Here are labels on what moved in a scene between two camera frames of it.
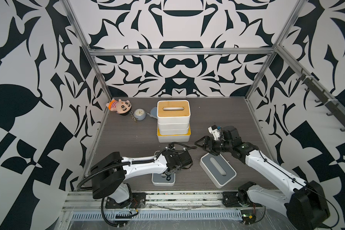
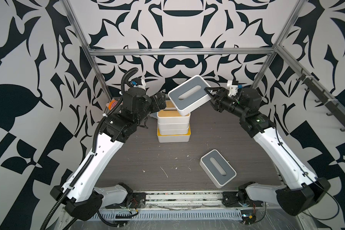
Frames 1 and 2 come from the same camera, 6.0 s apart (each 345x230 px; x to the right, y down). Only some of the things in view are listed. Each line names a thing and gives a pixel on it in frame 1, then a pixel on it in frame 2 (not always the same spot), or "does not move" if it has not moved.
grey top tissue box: x=160 y=179 → x=189 y=95
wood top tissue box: x=180 y=132 does not move
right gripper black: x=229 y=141 → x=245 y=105
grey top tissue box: x=219 y=170 does not move
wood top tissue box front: x=173 y=111 does not move
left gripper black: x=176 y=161 → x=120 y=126
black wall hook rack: x=332 y=106 does not move
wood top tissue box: x=181 y=126 does not move
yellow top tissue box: x=181 y=138 does not move
